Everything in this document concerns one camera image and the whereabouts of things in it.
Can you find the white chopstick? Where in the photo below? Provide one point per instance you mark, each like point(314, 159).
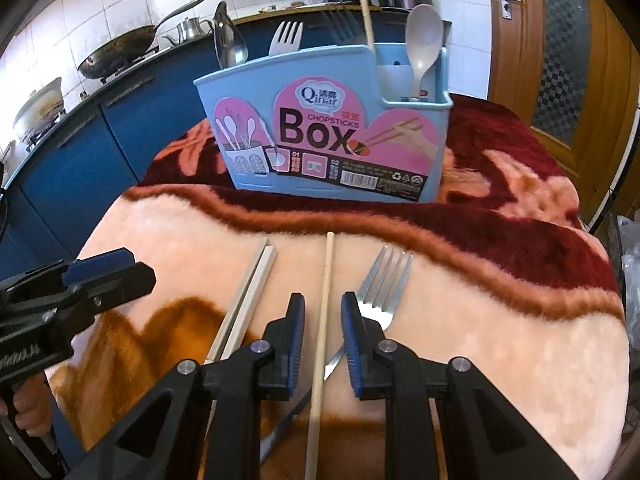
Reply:
point(240, 295)
point(252, 300)

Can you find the black wok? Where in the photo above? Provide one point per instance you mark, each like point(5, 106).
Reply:
point(115, 52)

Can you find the steel spoon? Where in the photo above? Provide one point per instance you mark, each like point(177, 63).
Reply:
point(227, 42)

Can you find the small steel fork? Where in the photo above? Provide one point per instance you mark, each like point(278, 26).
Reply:
point(385, 290)

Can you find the person's left hand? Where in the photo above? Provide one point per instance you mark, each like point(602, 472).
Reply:
point(32, 412)

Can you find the white plastic spoon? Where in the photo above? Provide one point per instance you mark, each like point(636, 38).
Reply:
point(423, 35)

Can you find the wooden chopstick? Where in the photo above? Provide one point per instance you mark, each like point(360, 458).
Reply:
point(366, 20)
point(325, 285)

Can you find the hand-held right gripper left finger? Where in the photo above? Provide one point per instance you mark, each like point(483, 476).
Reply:
point(298, 340)

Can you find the wooden door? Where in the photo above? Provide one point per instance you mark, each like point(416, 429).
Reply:
point(525, 60)

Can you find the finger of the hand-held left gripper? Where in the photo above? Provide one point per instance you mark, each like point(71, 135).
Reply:
point(125, 282)
point(100, 261)

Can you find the light blue utensil box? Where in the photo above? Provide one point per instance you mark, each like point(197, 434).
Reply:
point(310, 125)

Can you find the clear plastic bag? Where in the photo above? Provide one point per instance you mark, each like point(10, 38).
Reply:
point(631, 280)

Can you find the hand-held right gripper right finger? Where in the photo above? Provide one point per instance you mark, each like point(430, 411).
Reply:
point(350, 345)

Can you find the white plastic fork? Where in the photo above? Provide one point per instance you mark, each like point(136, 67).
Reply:
point(285, 42)

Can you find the steel kettle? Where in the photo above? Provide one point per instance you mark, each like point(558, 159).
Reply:
point(190, 30)

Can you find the black gas stove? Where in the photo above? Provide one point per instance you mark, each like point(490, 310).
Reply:
point(149, 54)

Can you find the pink and red plush blanket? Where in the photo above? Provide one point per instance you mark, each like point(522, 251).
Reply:
point(500, 360)

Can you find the white ceramic pot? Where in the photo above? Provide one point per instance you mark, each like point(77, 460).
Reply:
point(40, 105)

